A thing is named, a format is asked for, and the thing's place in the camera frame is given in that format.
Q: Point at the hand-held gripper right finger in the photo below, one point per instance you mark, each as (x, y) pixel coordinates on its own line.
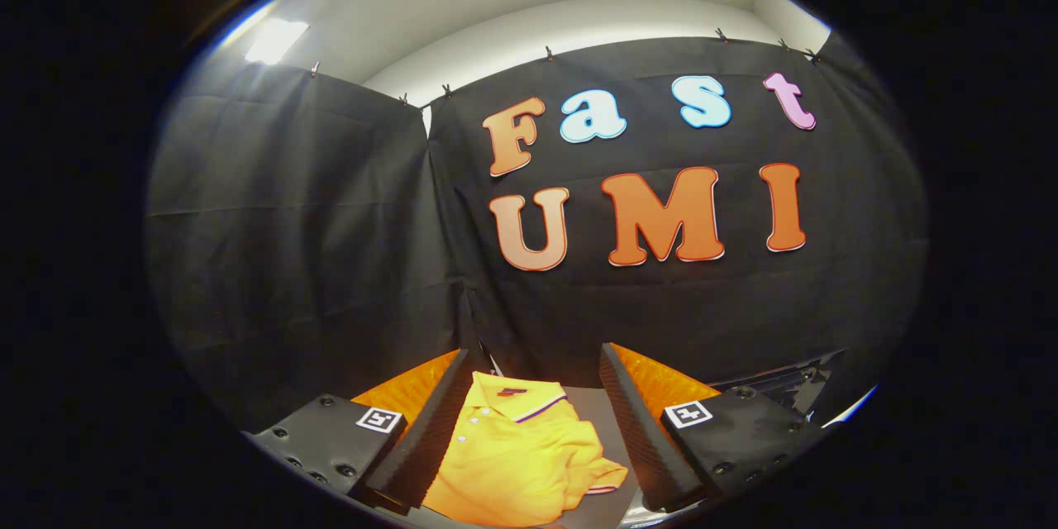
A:
(640, 438)

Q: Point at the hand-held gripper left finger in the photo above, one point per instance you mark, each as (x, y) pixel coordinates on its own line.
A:
(434, 438)

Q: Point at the yellow polo shirt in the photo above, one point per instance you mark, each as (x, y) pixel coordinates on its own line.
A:
(512, 463)

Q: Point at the grey washing machine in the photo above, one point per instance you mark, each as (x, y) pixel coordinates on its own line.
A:
(785, 380)

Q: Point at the grey flat board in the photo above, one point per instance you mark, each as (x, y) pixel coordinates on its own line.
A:
(599, 413)

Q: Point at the black backdrop cloth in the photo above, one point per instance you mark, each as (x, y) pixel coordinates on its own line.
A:
(331, 223)

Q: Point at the row of small black clips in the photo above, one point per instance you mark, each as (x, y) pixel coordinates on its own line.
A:
(548, 54)

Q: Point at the ceiling light panel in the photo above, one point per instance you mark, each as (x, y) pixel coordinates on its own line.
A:
(275, 41)

